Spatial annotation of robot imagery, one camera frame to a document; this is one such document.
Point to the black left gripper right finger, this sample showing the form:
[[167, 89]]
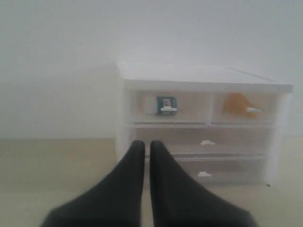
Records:
[[179, 201]]

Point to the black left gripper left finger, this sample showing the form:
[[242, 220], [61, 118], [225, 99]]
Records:
[[114, 202]]

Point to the white blue pill bottle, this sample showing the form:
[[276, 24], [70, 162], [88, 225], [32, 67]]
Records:
[[166, 105]]

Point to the yellow cheese wedge toy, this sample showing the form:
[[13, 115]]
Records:
[[238, 105]]

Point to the clear bottom wide drawer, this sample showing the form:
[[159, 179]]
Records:
[[223, 170]]

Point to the clear wide drawer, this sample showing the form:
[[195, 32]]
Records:
[[208, 141], [223, 170]]

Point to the clear middle wide drawer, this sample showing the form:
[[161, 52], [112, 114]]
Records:
[[208, 141]]

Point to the white plastic drawer cabinet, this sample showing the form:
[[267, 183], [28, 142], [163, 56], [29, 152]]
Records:
[[223, 125]]

